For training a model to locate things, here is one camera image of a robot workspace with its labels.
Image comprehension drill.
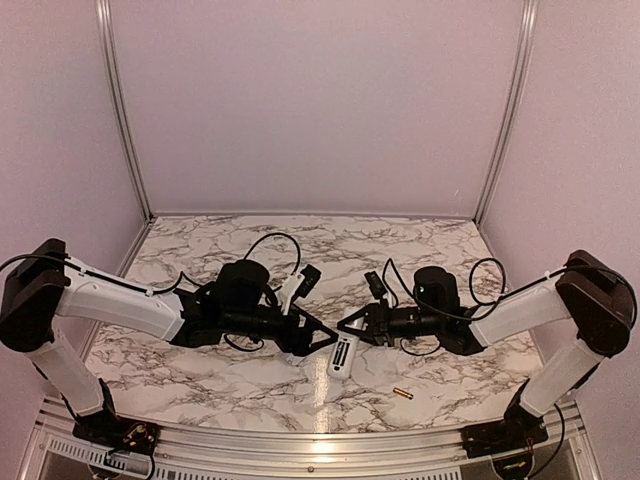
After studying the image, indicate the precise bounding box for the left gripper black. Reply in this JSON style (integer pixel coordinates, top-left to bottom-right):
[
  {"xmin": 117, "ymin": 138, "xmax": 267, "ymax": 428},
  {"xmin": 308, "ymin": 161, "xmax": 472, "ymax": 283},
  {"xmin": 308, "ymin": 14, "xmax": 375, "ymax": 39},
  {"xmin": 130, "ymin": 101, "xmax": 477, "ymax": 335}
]
[{"xmin": 224, "ymin": 302, "xmax": 340, "ymax": 356}]

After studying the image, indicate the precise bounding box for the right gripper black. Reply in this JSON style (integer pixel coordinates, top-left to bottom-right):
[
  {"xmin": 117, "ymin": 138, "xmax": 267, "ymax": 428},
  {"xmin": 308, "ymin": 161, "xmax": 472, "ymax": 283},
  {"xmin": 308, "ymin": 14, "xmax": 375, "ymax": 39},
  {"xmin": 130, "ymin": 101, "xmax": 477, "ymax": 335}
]
[{"xmin": 338, "ymin": 298, "xmax": 443, "ymax": 346}]

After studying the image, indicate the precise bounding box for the white remote control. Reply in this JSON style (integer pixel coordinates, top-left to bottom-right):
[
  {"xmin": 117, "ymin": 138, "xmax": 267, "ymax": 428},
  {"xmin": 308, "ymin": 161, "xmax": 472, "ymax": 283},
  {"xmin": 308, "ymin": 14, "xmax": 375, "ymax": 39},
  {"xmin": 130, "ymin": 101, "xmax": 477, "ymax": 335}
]
[{"xmin": 327, "ymin": 327, "xmax": 360, "ymax": 380}]

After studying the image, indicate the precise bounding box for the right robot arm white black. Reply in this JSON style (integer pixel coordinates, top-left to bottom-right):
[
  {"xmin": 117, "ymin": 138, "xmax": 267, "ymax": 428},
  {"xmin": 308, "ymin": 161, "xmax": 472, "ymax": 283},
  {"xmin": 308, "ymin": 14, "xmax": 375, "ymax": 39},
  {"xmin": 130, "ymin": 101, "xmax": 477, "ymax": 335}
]
[{"xmin": 337, "ymin": 250, "xmax": 639, "ymax": 448}]

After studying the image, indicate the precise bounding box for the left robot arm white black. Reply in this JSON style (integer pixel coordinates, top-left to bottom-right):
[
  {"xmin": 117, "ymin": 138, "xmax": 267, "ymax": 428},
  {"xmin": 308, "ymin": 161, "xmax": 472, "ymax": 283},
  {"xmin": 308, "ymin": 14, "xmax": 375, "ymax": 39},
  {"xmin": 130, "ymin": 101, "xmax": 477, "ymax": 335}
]
[{"xmin": 1, "ymin": 238, "xmax": 338, "ymax": 445}]

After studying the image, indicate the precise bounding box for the gold battery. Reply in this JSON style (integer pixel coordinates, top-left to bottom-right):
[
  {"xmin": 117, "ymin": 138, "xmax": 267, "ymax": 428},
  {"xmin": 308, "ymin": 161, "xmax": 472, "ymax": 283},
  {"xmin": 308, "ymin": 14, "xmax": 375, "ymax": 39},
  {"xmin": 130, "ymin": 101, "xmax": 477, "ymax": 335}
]
[{"xmin": 393, "ymin": 387, "xmax": 414, "ymax": 400}]

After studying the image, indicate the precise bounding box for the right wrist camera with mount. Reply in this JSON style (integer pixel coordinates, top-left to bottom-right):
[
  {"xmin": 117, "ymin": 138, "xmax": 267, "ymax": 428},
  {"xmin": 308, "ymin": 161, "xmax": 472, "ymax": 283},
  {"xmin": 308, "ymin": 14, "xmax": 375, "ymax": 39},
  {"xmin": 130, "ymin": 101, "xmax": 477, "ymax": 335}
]
[{"xmin": 364, "ymin": 271, "xmax": 399, "ymax": 308}]

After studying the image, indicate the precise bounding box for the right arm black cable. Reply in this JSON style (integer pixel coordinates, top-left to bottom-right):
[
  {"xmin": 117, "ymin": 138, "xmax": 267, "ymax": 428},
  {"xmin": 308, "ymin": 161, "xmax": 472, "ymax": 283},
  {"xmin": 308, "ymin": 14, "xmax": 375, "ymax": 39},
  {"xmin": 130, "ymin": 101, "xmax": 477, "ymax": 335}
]
[{"xmin": 380, "ymin": 256, "xmax": 631, "ymax": 356}]

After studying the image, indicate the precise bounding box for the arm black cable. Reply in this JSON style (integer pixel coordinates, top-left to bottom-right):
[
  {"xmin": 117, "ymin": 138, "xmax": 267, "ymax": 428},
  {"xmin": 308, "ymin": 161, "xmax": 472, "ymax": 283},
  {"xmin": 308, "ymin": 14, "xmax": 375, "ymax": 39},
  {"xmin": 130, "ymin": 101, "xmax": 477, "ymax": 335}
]
[
  {"xmin": 380, "ymin": 256, "xmax": 631, "ymax": 356},
  {"xmin": 0, "ymin": 232, "xmax": 302, "ymax": 354}
]

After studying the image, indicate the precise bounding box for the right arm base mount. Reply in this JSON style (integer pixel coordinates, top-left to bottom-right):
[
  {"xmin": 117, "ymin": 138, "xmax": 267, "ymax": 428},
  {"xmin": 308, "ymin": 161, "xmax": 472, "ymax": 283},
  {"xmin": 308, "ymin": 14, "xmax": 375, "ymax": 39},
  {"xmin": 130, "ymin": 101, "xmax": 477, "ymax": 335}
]
[{"xmin": 461, "ymin": 419, "xmax": 549, "ymax": 458}]

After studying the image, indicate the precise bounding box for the front aluminium frame rail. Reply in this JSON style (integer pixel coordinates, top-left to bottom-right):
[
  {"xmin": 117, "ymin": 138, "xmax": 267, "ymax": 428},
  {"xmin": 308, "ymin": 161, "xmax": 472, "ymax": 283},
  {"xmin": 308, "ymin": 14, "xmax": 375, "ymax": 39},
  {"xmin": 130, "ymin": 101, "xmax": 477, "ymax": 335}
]
[{"xmin": 18, "ymin": 398, "xmax": 602, "ymax": 479}]

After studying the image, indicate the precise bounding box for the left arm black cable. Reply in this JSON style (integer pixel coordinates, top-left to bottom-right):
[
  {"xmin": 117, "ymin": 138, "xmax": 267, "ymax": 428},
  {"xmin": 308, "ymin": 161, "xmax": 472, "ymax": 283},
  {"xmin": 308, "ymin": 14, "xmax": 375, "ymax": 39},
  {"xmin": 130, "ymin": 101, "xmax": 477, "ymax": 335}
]
[{"xmin": 0, "ymin": 232, "xmax": 302, "ymax": 354}]

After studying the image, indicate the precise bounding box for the right rear aluminium post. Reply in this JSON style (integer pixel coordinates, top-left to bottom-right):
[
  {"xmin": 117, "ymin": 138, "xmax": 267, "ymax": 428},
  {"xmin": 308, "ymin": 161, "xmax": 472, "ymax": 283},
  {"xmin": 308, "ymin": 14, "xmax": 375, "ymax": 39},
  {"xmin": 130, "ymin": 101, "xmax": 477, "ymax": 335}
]
[{"xmin": 473, "ymin": 0, "xmax": 539, "ymax": 229}]

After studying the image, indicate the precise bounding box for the aluminium post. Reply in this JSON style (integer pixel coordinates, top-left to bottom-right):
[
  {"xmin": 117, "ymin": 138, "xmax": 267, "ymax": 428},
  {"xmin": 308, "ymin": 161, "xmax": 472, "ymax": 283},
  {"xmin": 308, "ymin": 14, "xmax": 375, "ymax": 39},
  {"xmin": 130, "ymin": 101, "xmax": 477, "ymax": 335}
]
[
  {"xmin": 473, "ymin": 0, "xmax": 539, "ymax": 229},
  {"xmin": 95, "ymin": 0, "xmax": 154, "ymax": 223}
]

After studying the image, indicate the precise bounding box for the left rear aluminium post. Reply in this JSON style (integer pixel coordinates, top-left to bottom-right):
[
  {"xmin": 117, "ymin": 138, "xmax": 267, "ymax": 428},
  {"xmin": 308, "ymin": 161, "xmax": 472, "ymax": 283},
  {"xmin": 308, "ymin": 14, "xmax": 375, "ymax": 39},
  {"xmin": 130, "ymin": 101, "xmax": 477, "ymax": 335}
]
[{"xmin": 95, "ymin": 0, "xmax": 154, "ymax": 223}]

